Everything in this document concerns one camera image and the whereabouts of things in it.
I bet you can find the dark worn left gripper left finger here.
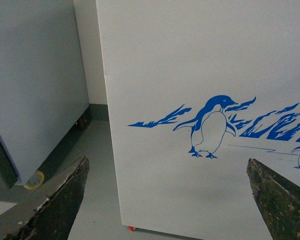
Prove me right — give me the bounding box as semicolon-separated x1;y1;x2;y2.
3;156;90;240

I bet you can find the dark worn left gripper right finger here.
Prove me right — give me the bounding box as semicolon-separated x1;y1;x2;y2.
246;158;300;240

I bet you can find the translucent caster wheel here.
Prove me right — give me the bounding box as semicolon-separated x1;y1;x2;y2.
24;170;45;191

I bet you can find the red freezer foot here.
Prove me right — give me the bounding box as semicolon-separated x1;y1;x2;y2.
128;226;136;232

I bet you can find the brown rear caster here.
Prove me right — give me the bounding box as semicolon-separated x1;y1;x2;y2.
76;113;87;130

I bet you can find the grey cabinet on casters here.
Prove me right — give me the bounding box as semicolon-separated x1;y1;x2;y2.
0;0;89;185

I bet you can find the white chest freezer blue rim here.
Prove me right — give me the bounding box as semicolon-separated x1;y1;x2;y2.
96;0;300;240

